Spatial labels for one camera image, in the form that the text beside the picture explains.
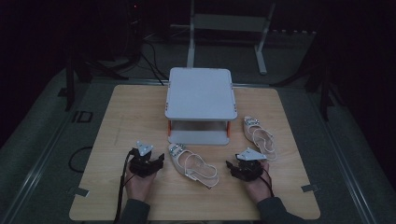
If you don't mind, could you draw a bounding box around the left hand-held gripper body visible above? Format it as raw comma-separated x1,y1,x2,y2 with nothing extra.
128,140,157,179

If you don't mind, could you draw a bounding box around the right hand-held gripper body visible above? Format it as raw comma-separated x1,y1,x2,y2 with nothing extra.
233,147,268,182

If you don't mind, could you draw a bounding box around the cream slingback shoe with rhinestones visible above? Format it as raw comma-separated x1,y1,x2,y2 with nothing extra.
243,116,278,161
167,142,220,189

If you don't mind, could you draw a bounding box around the white two-tier shoe rack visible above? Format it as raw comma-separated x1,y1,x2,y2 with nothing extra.
164,66,238,147

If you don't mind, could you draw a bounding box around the person's right hand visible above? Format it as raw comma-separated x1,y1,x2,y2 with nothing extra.
244,161,273,204

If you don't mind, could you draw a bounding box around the person's left hand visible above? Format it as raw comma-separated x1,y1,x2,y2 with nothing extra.
124,171,157,203

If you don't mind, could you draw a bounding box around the black tripod stand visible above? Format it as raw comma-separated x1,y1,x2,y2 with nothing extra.
63,54,129,112
270,31,345,123

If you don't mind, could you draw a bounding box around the white metal stand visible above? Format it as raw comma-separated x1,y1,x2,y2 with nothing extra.
185,0,277,76

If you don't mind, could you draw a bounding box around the right hand-held gripper cable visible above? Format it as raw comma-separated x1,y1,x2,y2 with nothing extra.
259,167,276,199

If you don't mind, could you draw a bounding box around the hand-held gripper cable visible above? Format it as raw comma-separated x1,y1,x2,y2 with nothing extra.
113,147,138,224
259,167,276,199

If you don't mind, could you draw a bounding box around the left hand-held gripper cable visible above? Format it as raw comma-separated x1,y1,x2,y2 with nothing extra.
113,147,138,224

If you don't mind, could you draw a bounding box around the black looped cable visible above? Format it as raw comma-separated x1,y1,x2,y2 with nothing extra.
67,146,94,174

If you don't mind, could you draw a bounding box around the metal rail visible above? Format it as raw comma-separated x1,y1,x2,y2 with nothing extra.
90,77,271,88

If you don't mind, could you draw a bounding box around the black floor cable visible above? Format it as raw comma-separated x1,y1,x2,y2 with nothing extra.
138,50,171,81
143,40,165,86

